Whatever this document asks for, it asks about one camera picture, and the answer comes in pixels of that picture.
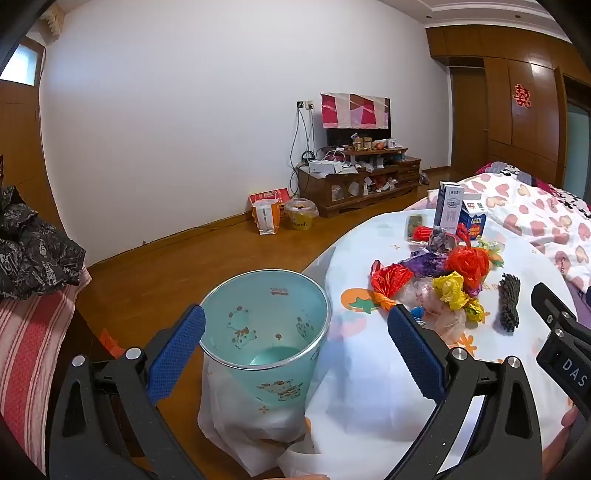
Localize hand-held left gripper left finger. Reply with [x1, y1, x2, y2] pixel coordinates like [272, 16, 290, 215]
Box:
[48, 304, 206, 480]

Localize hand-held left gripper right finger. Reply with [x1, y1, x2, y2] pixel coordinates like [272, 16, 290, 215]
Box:
[387, 304, 543, 480]

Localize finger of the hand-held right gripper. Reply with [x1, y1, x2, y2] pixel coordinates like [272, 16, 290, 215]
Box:
[531, 282, 578, 335]

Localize clear plastic bag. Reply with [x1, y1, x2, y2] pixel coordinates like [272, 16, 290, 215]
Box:
[397, 277, 467, 344]

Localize dark ribbed bundle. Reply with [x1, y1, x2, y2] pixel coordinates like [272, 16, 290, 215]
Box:
[496, 273, 522, 334]

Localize clear orange candy wrapper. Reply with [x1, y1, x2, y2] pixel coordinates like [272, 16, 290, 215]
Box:
[478, 240, 506, 268]

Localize red foil wrapper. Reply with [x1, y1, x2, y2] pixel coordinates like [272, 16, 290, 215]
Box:
[370, 260, 415, 311]

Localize red orange plastic bag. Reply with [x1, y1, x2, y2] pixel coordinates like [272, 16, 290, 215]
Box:
[445, 224, 491, 289]

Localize purple foil wrapper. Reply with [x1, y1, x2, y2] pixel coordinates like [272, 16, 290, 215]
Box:
[402, 249, 451, 278]

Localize light blue cartoon bin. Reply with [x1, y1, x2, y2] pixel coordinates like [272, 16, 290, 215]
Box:
[198, 271, 333, 409]

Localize person's right hand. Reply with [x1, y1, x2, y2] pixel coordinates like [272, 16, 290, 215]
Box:
[541, 407, 580, 480]

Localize white fruit print tablecloth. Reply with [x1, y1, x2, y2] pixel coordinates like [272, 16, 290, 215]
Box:
[277, 210, 591, 480]

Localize orange floor scrap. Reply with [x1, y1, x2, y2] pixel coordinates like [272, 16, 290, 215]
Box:
[99, 329, 125, 358]

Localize heart print quilt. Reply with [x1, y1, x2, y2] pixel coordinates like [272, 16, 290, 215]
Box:
[416, 161, 591, 296]

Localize white plastic bag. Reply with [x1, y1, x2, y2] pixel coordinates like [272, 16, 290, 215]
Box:
[198, 355, 319, 476]

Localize small blue juice carton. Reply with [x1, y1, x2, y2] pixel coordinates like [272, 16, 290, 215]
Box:
[459, 202, 488, 241]

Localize green snack packet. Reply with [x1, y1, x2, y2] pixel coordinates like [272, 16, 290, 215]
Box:
[405, 213, 426, 241]

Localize tall white milk carton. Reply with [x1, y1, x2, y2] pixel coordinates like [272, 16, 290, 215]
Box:
[434, 181, 465, 236]

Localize red striped blanket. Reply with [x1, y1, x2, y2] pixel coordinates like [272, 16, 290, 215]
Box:
[0, 265, 93, 476]

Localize yellow bucket with clear lid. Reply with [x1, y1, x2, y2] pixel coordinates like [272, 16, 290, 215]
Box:
[284, 197, 319, 230]

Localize dark printed cloth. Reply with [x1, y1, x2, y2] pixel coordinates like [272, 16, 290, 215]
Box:
[0, 185, 87, 301]

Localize wooden television stand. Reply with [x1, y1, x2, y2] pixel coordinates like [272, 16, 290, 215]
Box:
[298, 147, 422, 219]

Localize orange cardboard box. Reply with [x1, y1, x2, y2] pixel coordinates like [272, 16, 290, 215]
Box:
[249, 188, 291, 220]

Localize wooden wardrobe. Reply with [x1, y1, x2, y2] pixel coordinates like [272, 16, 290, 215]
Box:
[425, 25, 591, 190]

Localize black television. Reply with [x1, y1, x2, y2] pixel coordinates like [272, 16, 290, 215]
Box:
[323, 95, 393, 146]

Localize pink patchwork television cover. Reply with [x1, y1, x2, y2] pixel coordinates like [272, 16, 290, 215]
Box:
[321, 92, 391, 130]

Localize transom window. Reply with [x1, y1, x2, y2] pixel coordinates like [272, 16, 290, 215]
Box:
[0, 39, 44, 86]

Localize cream curtain fringe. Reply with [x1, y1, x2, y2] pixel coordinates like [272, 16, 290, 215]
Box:
[39, 0, 65, 33]

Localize hanging grey cables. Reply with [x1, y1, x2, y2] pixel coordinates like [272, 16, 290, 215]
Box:
[288, 108, 315, 195]

